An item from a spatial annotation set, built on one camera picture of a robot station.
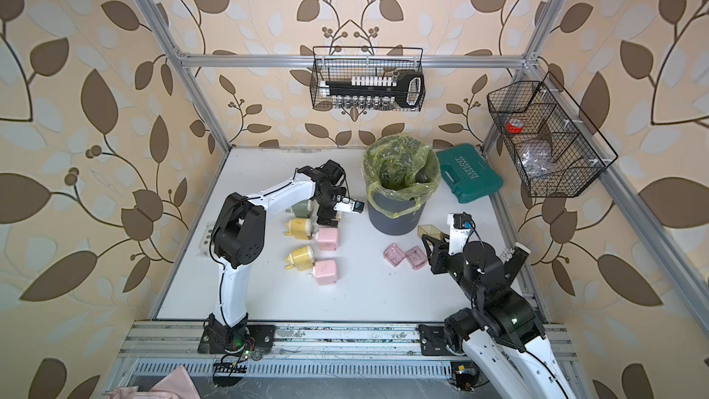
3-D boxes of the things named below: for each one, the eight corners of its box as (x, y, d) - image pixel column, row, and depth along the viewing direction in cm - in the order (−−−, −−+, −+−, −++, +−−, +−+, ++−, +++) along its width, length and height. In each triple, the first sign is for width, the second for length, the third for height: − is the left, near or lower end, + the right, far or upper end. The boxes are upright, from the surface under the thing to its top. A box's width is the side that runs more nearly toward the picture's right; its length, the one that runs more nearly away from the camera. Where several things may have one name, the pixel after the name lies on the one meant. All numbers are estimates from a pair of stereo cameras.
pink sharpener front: (317, 285, 86) (313, 277, 80) (319, 268, 89) (315, 259, 84) (337, 285, 86) (335, 277, 80) (338, 268, 89) (336, 259, 84)
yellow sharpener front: (290, 271, 87) (285, 262, 82) (293, 254, 91) (288, 246, 86) (314, 271, 87) (310, 262, 82) (316, 254, 91) (313, 246, 86)
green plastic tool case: (460, 206, 103) (464, 199, 99) (426, 162, 117) (428, 154, 113) (505, 188, 108) (510, 181, 104) (467, 148, 122) (470, 140, 119)
